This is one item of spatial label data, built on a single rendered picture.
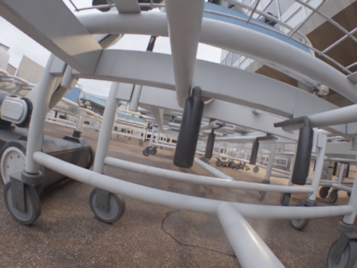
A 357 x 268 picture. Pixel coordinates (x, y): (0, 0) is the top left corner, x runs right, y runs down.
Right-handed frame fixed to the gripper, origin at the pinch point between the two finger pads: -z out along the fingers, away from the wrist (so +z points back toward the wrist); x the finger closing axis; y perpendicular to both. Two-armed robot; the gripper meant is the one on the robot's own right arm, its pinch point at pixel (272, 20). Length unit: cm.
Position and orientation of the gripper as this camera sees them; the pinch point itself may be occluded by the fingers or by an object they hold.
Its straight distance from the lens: 90.0
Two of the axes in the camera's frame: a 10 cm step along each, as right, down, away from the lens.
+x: -2.2, 9.3, 2.9
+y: -9.8, -2.0, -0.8
